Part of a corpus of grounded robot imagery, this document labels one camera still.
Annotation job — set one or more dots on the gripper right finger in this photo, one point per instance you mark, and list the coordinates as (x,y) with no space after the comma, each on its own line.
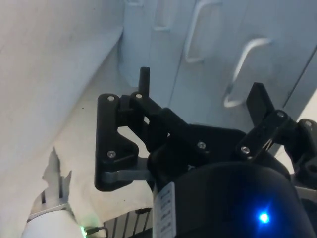
(260,136)

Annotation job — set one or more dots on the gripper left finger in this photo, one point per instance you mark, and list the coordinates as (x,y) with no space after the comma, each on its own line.
(106,124)

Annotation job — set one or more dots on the white chest of drawers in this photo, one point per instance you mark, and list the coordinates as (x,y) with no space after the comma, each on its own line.
(218,37)

